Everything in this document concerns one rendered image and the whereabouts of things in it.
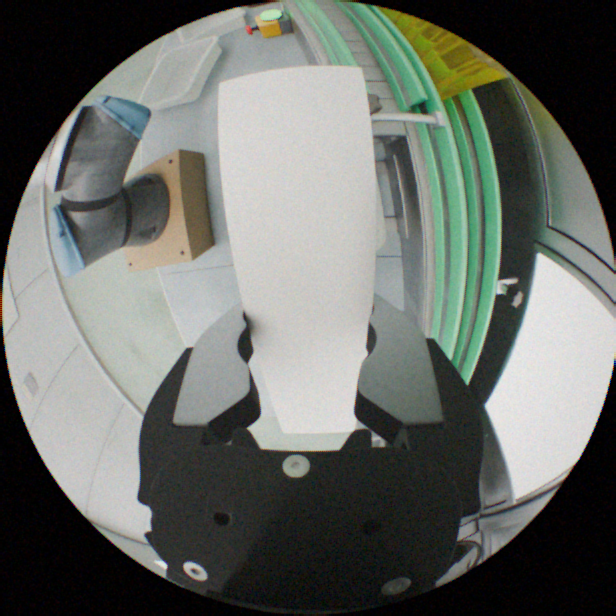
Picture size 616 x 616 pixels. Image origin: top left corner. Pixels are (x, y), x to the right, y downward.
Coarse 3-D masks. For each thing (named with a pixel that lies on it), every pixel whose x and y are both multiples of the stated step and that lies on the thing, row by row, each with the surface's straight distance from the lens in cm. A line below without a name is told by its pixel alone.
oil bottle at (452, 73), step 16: (448, 48) 31; (464, 48) 29; (432, 64) 34; (448, 64) 31; (464, 64) 29; (480, 64) 28; (496, 64) 28; (432, 80) 34; (448, 80) 33; (464, 80) 33; (480, 80) 32; (496, 80) 32; (448, 96) 39
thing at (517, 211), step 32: (480, 96) 53; (512, 128) 47; (512, 160) 48; (512, 192) 48; (512, 224) 49; (512, 256) 50; (512, 320) 53; (480, 352) 65; (480, 384) 70; (480, 480) 83; (480, 512) 85; (512, 512) 64
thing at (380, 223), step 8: (376, 176) 37; (376, 184) 37; (376, 192) 37; (376, 200) 37; (376, 208) 37; (376, 216) 38; (376, 224) 39; (384, 224) 38; (376, 232) 40; (384, 232) 38; (376, 240) 39; (384, 240) 38; (376, 248) 38
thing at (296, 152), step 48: (240, 96) 10; (288, 96) 10; (336, 96) 10; (240, 144) 10; (288, 144) 9; (336, 144) 9; (240, 192) 9; (288, 192) 9; (336, 192) 9; (240, 240) 10; (288, 240) 9; (336, 240) 9; (240, 288) 10; (288, 288) 10; (336, 288) 10; (288, 336) 11; (336, 336) 11; (288, 384) 14; (336, 384) 14; (288, 432) 20; (336, 432) 20
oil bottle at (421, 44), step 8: (416, 24) 37; (424, 24) 35; (432, 24) 34; (408, 32) 39; (416, 32) 37; (424, 32) 35; (432, 32) 33; (440, 32) 32; (448, 32) 32; (408, 40) 39; (416, 40) 37; (424, 40) 35; (432, 40) 34; (440, 40) 33; (416, 48) 37; (424, 48) 35; (432, 48) 35
